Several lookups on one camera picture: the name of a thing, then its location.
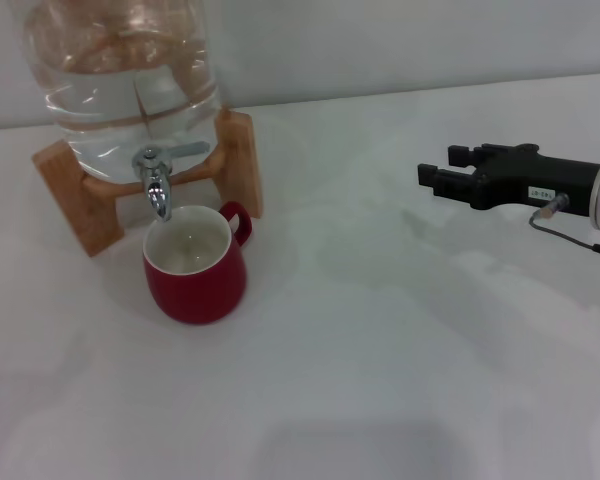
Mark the wooden dispenser stand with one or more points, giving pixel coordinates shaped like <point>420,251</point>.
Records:
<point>80,210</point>

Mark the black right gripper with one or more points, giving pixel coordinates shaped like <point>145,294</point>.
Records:
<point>530,177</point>

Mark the red cup with white inside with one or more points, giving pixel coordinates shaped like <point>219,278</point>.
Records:
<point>195,295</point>

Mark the clear glass water dispenser jar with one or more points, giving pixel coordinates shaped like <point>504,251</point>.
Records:
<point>110,95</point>

